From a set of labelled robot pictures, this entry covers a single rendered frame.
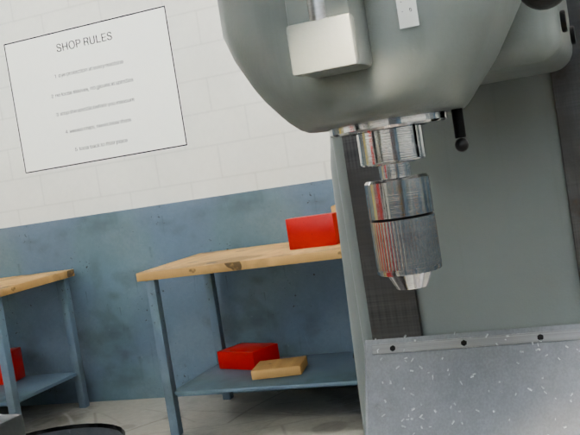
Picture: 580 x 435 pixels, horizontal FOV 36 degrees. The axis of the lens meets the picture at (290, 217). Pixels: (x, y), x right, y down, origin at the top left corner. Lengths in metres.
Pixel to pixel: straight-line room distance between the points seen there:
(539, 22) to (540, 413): 0.45
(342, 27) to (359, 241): 0.55
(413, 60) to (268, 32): 0.10
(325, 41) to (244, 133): 4.74
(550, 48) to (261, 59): 0.25
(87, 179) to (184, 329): 1.13
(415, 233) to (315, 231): 3.90
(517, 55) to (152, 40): 4.87
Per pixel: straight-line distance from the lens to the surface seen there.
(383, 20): 0.56
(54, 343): 6.11
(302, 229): 4.55
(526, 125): 1.01
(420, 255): 0.63
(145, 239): 5.60
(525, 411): 1.01
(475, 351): 1.03
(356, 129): 0.61
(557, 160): 1.00
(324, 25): 0.53
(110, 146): 5.69
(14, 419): 0.88
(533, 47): 0.74
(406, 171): 0.64
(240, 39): 0.60
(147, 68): 5.56
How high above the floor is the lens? 1.29
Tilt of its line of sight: 3 degrees down
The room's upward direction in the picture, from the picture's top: 9 degrees counter-clockwise
